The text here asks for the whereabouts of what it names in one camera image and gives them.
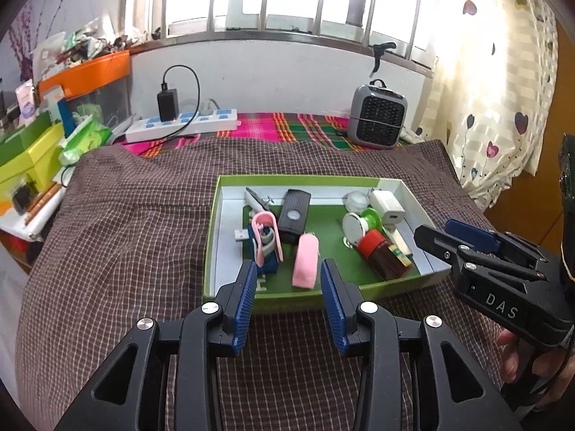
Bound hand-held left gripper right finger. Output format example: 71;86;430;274
320;258;524;431

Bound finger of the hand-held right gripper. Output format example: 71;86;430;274
413;224;547;287
444;218;549;267

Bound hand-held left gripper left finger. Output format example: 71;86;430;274
54;259;259;431

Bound pink block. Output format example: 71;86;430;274
292;232;321;289

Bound brown bottle with red cap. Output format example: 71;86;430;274
357;229;415;280

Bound white charger plug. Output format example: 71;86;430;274
369;189;406;226

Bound white and green spool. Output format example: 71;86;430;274
342;208;384;240

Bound pink clip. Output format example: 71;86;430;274
250;212;285;266

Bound black textured device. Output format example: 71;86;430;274
277;189;312;247

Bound person's right hand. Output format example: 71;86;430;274
496;328;575;410

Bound brown wooden panel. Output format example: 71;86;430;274
485;18;575;252

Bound brown checkered blanket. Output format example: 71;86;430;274
15;137;509;431

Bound grey fan heater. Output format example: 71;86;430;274
348;80;409;150

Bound heart print curtain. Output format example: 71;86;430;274
413;0;560;210

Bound colourful plaid sheet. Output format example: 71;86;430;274
121;111;414;158

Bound white power strip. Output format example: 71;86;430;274
125;108;239;144

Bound black hook on windowsill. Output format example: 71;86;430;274
371;42;399;77

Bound black power adapter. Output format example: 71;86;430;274
157;90;181;122

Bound green tissue packet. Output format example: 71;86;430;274
58;114;113;166

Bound white side table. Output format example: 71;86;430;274
0;182;68;241

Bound small black object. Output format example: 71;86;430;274
11;182;39;216

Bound yellow green cardboard box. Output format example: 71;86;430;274
0;122;66;192

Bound blue box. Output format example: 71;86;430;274
47;94;75;138

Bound storage bin with orange lid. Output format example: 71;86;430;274
38;49;132;136

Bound dark green cardboard box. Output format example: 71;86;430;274
0;111;54;167

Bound pink label box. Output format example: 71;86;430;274
15;80;37;122

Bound window with metal bars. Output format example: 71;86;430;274
126;0;455;71

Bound pile of packets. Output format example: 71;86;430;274
33;18;136;82

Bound purple flower branches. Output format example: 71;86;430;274
9;0;59;82

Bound black adapter cable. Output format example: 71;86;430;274
161;65;201;138

